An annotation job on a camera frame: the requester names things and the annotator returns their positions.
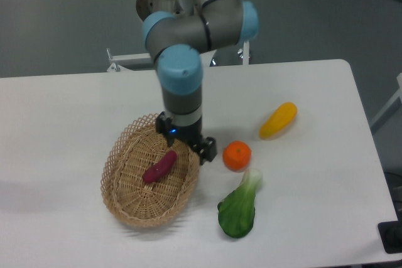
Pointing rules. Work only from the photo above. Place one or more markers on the purple sweet potato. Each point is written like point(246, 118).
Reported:
point(161, 168)

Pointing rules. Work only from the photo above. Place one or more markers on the white frame at right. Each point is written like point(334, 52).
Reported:
point(390, 107)

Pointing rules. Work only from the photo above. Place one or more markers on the woven wicker basket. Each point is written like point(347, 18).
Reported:
point(124, 192)

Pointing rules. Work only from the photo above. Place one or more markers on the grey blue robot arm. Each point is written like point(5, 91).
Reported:
point(175, 34)

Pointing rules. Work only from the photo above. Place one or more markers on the orange mandarin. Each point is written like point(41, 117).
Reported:
point(237, 155)

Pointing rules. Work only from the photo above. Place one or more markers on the yellow mango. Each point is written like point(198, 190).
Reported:
point(279, 119)

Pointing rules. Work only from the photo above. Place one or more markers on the black box at edge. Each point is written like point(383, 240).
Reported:
point(390, 233)

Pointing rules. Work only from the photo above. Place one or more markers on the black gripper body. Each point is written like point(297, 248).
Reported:
point(190, 135)

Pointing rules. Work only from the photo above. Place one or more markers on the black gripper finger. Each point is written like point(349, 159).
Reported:
point(205, 148)
point(163, 126)

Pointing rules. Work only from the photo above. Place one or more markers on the green bok choy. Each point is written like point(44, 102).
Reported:
point(236, 211)

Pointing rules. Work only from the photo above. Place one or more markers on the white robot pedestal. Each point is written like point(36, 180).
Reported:
point(178, 8)

